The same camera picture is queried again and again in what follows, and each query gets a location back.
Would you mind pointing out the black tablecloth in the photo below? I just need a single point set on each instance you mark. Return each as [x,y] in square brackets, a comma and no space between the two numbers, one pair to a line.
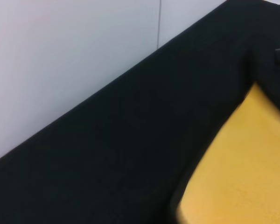
[107,140]

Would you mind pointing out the yellow and gray towel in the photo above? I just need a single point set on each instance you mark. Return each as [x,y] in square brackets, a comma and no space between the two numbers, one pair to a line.
[235,163]

